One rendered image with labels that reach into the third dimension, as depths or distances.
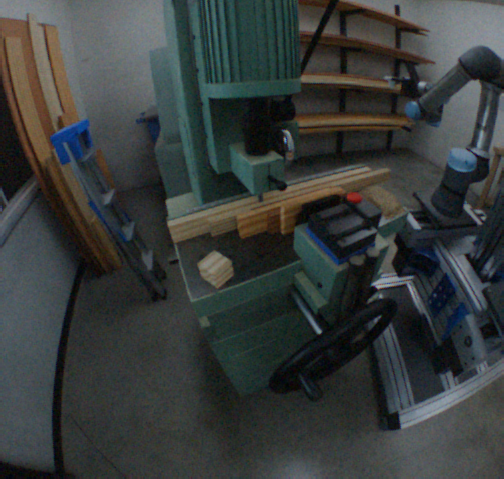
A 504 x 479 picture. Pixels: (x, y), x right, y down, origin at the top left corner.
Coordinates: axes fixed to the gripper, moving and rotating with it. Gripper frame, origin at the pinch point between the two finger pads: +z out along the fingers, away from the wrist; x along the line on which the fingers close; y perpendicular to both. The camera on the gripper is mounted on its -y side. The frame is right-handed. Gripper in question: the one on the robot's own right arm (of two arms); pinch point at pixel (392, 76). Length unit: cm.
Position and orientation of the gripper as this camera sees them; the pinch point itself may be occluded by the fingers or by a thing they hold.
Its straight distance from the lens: 138.6
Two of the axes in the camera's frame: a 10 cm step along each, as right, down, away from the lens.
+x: 9.5, -3.1, 0.7
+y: 2.0, 7.4, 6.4
